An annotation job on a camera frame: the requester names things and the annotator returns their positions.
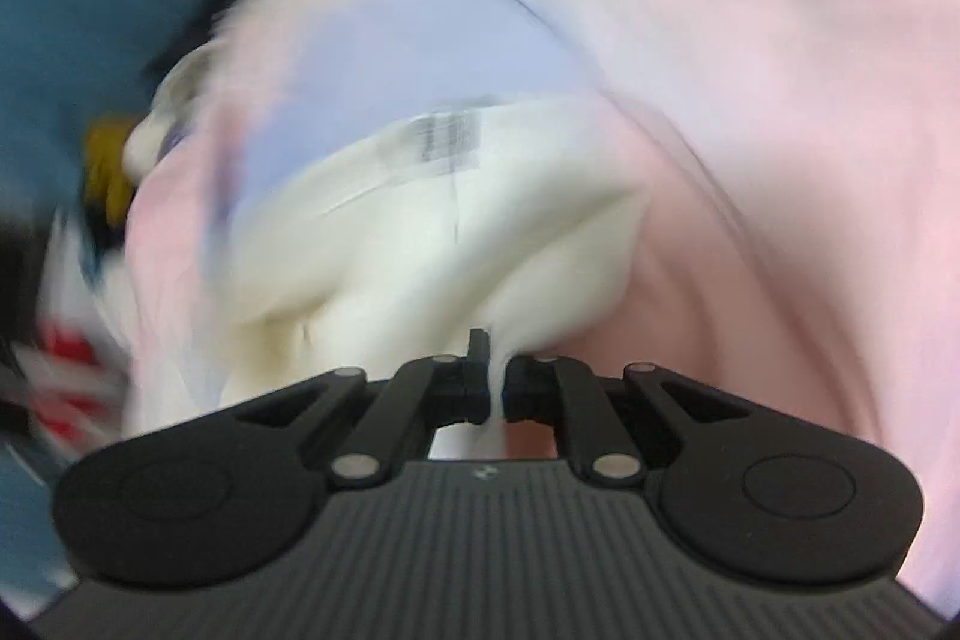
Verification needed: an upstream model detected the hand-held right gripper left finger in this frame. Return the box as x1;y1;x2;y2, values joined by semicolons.
234;328;491;489

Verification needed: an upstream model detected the red and white cloth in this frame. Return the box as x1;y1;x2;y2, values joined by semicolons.
0;212;143;461

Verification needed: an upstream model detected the pink garment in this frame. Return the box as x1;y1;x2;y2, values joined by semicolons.
124;0;960;618

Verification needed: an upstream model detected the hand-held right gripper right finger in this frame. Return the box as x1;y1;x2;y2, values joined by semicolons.
504;353;752;489

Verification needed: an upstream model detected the blue printed blanket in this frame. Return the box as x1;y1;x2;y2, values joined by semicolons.
0;0;301;281

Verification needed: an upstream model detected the cream white garment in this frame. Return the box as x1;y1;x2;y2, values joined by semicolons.
120;94;652;461

